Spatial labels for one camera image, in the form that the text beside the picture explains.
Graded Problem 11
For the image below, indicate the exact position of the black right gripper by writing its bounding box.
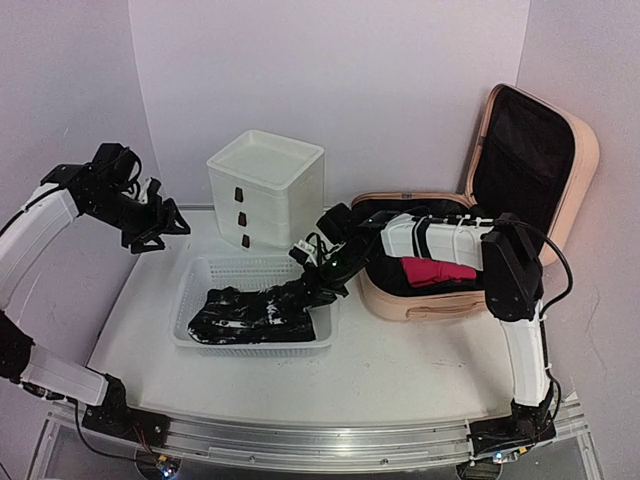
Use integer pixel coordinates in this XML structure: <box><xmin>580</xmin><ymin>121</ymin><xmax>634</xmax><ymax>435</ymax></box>
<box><xmin>291</xmin><ymin>247</ymin><xmax>371</xmax><ymax>312</ymax></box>

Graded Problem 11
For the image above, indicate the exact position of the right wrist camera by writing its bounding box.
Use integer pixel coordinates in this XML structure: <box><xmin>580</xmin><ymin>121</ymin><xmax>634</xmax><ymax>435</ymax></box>
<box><xmin>289</xmin><ymin>240</ymin><xmax>319</xmax><ymax>266</ymax></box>

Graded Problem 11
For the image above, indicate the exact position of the aluminium front rail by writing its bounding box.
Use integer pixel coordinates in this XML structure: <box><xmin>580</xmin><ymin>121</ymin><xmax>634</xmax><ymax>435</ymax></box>
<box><xmin>80</xmin><ymin>393</ymin><xmax>590</xmax><ymax>473</ymax></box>

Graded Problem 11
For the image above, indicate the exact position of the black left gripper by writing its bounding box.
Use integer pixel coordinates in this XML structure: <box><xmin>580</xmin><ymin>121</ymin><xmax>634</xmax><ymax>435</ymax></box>
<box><xmin>85</xmin><ymin>187</ymin><xmax>190</xmax><ymax>254</ymax></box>

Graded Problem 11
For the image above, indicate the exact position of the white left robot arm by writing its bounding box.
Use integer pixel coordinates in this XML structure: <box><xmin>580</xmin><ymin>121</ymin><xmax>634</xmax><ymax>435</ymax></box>
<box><xmin>1</xmin><ymin>143</ymin><xmax>191</xmax><ymax>447</ymax></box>

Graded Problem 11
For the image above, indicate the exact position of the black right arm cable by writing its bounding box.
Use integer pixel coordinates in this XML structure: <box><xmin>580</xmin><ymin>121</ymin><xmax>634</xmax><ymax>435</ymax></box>
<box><xmin>524</xmin><ymin>229</ymin><xmax>574</xmax><ymax>316</ymax></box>

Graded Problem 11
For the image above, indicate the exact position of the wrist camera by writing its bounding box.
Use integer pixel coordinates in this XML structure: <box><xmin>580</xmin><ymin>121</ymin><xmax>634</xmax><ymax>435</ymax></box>
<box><xmin>138</xmin><ymin>177</ymin><xmax>161</xmax><ymax>204</ymax></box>
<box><xmin>289</xmin><ymin>240</ymin><xmax>319</xmax><ymax>266</ymax></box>

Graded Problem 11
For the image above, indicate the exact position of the white perforated plastic basket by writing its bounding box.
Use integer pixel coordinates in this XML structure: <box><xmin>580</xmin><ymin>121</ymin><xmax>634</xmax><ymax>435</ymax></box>
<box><xmin>169</xmin><ymin>255</ymin><xmax>338</xmax><ymax>357</ymax></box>

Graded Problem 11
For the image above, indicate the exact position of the red garment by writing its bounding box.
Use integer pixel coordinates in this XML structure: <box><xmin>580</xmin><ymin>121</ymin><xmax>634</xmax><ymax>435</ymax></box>
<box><xmin>401</xmin><ymin>258</ymin><xmax>477</xmax><ymax>288</ymax></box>

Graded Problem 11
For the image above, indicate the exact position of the beige hard-shell suitcase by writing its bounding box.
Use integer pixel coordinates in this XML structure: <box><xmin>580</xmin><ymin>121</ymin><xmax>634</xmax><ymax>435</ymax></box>
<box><xmin>348</xmin><ymin>83</ymin><xmax>601</xmax><ymax>324</ymax></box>

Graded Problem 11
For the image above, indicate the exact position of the white tall plastic bin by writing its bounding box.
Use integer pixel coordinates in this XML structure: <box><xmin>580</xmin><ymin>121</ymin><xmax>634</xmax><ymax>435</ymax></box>
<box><xmin>206</xmin><ymin>130</ymin><xmax>325</xmax><ymax>249</ymax></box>

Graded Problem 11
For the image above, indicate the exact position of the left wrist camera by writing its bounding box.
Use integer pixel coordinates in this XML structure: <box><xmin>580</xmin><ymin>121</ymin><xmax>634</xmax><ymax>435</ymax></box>
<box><xmin>138</xmin><ymin>177</ymin><xmax>161</xmax><ymax>204</ymax></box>

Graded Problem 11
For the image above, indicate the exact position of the black clothes stack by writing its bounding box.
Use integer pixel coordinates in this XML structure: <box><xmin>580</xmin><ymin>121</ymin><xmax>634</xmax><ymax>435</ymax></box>
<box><xmin>187</xmin><ymin>280</ymin><xmax>316</xmax><ymax>345</ymax></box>

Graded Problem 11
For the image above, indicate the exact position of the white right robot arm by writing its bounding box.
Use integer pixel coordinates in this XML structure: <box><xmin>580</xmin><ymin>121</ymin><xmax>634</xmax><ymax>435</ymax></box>
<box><xmin>303</xmin><ymin>204</ymin><xmax>561</xmax><ymax>462</ymax></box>

